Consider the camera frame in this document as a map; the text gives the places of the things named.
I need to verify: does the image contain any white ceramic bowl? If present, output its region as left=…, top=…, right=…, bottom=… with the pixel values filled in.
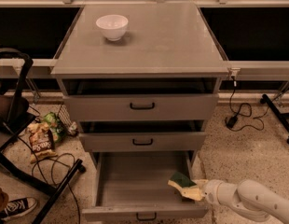
left=96, top=14, right=129, bottom=41

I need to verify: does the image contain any grey open bottom drawer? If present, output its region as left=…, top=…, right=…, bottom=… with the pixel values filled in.
left=83, top=151, right=208, bottom=222

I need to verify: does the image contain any green and yellow sponge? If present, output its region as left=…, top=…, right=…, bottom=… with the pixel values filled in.
left=168, top=172, right=196, bottom=193

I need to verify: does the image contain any black metal stand frame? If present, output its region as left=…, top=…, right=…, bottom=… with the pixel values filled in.
left=0, top=47, right=86, bottom=224

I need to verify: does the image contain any black wheeled stand leg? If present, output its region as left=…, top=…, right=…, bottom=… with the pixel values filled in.
left=260, top=94, right=289, bottom=145

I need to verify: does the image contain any wire mesh basket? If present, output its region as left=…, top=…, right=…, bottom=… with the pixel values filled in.
left=57, top=105, right=78, bottom=136

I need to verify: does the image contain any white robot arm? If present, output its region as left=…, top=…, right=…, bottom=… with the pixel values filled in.
left=181, top=179, right=289, bottom=224

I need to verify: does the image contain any green snack bag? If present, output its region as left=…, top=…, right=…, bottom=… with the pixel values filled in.
left=43, top=112, right=66, bottom=143

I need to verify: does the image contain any grey metal drawer cabinet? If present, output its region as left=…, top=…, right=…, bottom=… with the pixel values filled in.
left=50, top=1, right=230, bottom=161

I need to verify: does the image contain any brown snack bag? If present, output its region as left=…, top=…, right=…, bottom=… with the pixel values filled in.
left=28, top=122, right=57, bottom=163

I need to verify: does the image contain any grey top drawer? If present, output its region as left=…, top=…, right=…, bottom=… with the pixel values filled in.
left=64, top=94, right=218, bottom=121

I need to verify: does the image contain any grey middle drawer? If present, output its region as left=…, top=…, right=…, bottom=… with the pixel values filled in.
left=79, top=132, right=206, bottom=152

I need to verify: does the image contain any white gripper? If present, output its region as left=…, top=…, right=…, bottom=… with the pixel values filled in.
left=182, top=179, right=227, bottom=205

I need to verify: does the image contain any black floor cable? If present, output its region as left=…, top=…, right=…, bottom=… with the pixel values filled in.
left=1, top=121, right=82, bottom=224

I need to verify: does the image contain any black and white sneaker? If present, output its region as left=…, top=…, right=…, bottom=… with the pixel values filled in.
left=0, top=197, right=38, bottom=221

